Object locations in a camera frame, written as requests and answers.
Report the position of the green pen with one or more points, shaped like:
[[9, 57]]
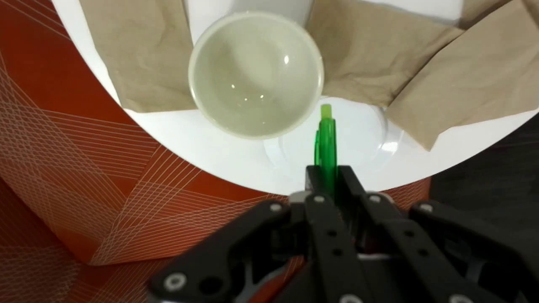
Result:
[[325, 140]]

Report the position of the small brown napkin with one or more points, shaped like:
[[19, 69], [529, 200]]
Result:
[[140, 51]]

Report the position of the large flat brown napkin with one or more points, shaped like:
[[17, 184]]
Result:
[[489, 10]]

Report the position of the white ceramic bowl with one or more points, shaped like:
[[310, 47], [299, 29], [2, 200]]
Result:
[[255, 72]]

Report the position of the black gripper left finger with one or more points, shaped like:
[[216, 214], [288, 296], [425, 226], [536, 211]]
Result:
[[270, 253]]

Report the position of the folded brown napkin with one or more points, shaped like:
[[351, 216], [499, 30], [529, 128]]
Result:
[[472, 84]]

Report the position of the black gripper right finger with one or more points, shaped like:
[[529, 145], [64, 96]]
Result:
[[438, 253]]

